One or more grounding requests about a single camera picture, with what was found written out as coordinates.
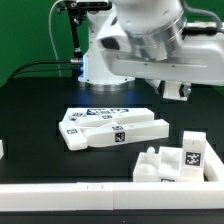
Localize white part at left edge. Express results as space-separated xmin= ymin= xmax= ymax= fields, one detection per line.
xmin=0 ymin=140 xmax=4 ymax=160

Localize white chair seat part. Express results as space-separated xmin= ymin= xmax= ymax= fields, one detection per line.
xmin=133 ymin=146 xmax=185 ymax=182

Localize white chair back panel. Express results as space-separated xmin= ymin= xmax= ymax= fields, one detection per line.
xmin=63 ymin=108 xmax=146 ymax=121

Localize black camera stand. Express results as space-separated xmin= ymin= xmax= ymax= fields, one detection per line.
xmin=56 ymin=0 xmax=112 ymax=58

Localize grey cable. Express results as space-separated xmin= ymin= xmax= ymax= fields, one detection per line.
xmin=48 ymin=0 xmax=68 ymax=78

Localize white long chair side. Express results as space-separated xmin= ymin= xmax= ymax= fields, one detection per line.
xmin=75 ymin=109 xmax=154 ymax=127
xmin=59 ymin=119 xmax=169 ymax=151

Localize black cables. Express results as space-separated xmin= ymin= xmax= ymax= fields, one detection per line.
xmin=7 ymin=59 xmax=84 ymax=83

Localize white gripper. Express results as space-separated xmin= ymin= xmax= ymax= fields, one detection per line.
xmin=103 ymin=33 xmax=224 ymax=100

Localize white long chair side rear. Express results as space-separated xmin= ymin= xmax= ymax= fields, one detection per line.
xmin=75 ymin=109 xmax=154 ymax=127

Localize white long chair side front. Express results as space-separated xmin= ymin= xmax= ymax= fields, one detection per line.
xmin=59 ymin=119 xmax=169 ymax=151

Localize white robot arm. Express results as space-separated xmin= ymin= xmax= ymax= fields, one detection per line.
xmin=77 ymin=0 xmax=224 ymax=101

